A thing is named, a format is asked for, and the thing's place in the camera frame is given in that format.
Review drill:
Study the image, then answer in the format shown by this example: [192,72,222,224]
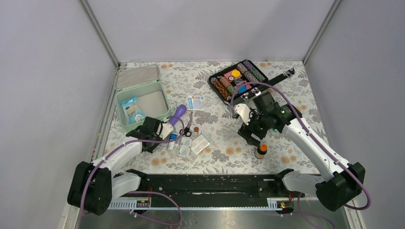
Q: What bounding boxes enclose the black handled scissors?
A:
[180,112,193,137]

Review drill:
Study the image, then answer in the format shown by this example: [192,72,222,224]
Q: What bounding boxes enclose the alcohol wipes clear bag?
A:
[178,137,192,157]

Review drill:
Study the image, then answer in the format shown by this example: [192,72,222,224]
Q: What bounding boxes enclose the brown bottle orange cap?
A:
[255,144,267,159]

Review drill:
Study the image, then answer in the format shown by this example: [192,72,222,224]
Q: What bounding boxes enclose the purple flashlight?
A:
[169,104,187,126]

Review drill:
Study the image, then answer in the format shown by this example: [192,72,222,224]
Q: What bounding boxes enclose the gauze pads clear bag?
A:
[191,135,210,155]

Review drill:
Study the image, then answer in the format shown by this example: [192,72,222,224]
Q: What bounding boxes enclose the white bandage roll blue label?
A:
[167,133,178,151]

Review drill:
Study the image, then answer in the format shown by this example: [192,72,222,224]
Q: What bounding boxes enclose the white blue plaster box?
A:
[186,96,204,111]

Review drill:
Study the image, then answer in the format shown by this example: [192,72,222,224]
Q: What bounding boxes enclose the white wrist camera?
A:
[158,123,174,140]
[234,104,251,125]

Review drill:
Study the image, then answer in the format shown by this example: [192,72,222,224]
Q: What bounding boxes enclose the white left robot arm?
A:
[67,116,174,216]

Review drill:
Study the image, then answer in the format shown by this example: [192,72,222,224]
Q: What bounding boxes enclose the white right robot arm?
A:
[234,93,365,211]

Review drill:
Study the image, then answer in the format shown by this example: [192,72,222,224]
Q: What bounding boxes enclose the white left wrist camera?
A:
[158,123,174,140]

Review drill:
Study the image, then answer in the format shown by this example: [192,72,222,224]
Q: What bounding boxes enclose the white slotted cable duct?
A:
[107,198,295,211]

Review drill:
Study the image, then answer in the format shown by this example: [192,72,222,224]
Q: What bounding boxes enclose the blue cotton ball bag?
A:
[120,96,146,125]

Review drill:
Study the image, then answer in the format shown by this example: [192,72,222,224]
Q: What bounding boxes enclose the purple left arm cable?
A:
[79,117,185,226]

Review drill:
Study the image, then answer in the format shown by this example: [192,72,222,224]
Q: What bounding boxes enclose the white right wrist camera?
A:
[234,104,251,125]

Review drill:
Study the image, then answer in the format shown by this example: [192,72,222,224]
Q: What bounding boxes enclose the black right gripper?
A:
[238,107,270,147]

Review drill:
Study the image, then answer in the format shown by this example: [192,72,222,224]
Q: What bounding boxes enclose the mint green medicine kit case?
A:
[114,64,172,132]

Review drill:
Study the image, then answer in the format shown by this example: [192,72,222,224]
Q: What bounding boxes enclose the black poker chip case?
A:
[207,60,295,105]

